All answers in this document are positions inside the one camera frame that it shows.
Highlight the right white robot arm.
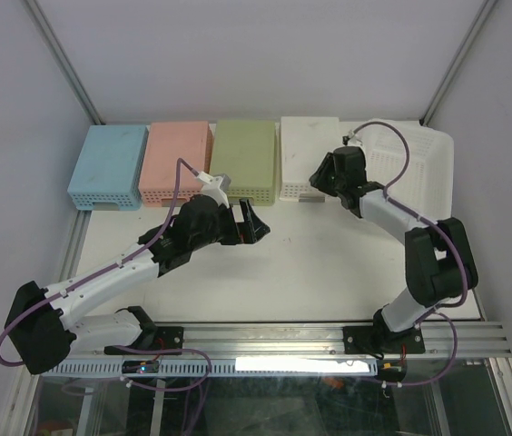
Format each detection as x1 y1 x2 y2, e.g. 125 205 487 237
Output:
310 146 478 357

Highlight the green plastic basket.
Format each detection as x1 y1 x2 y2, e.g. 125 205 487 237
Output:
210 120 277 206

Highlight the large white plastic container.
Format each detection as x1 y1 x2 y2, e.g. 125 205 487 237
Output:
357 120 454 220

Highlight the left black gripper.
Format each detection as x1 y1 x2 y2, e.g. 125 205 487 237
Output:
191 198 270 252

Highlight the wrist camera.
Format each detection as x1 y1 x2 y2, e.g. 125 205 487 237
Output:
341 131 363 148
195 172 231 208

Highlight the left aluminium frame post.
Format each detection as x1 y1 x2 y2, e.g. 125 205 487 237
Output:
21 0 105 125

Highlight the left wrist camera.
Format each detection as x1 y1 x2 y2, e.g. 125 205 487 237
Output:
195 172 231 208

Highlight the pink plastic basket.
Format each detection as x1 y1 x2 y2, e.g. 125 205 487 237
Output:
139 121 213 207

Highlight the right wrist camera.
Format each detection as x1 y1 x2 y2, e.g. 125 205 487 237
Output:
341 131 363 148

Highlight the aluminium frame post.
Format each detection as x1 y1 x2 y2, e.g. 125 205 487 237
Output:
419 0 499 126
21 0 105 125

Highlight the small white plastic basket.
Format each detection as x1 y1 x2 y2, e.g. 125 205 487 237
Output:
279 116 341 202

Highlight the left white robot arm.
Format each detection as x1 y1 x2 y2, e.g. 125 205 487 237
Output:
5 195 271 375

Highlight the right aluminium frame post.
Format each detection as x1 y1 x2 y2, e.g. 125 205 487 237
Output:
419 0 499 126

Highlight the aluminium mounting rail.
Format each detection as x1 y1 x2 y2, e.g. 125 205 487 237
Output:
74 321 509 360

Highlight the blue plastic basket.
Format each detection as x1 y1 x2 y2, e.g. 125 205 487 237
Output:
67 124 148 211

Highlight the white slotted cable duct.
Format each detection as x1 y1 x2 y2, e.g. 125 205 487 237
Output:
46 357 378 378

